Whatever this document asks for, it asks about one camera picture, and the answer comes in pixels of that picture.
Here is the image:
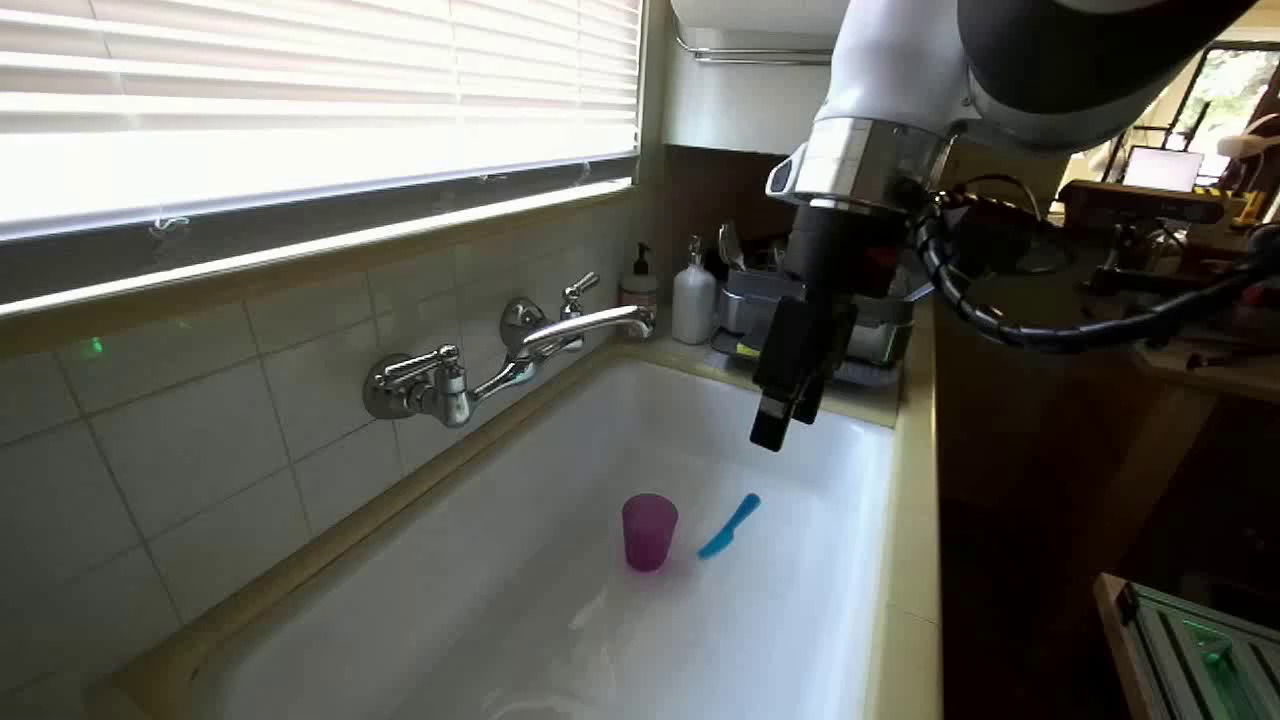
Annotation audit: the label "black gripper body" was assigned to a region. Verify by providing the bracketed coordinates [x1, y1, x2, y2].
[786, 203, 909, 328]

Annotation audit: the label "purple plastic cup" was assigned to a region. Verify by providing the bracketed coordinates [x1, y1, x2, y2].
[625, 492, 680, 571]

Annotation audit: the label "chrome wall faucet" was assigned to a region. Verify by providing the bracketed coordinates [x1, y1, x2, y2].
[362, 272, 656, 427]

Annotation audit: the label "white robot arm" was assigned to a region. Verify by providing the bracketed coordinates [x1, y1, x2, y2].
[752, 0, 1276, 453]

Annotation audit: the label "white sink basin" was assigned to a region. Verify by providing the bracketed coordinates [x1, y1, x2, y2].
[188, 358, 895, 720]

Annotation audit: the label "dish rack with dishes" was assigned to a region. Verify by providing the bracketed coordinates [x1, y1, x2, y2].
[714, 217, 913, 389]

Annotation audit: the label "white soap dispenser bottle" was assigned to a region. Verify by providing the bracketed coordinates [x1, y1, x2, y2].
[673, 239, 716, 343]

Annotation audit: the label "blue plastic knife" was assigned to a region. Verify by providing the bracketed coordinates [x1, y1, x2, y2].
[697, 492, 760, 560]

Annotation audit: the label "clear bottle orange label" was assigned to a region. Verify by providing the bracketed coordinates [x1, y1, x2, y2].
[620, 249, 661, 324]

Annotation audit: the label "green lit equipment box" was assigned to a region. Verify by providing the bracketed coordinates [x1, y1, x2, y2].
[1093, 571, 1280, 720]

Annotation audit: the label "white window blinds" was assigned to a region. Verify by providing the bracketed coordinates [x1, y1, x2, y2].
[0, 0, 644, 239]

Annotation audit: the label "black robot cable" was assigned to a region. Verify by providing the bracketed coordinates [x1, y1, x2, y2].
[906, 178, 1280, 354]

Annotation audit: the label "white wall cabinet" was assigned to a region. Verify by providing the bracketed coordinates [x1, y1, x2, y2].
[669, 0, 849, 154]

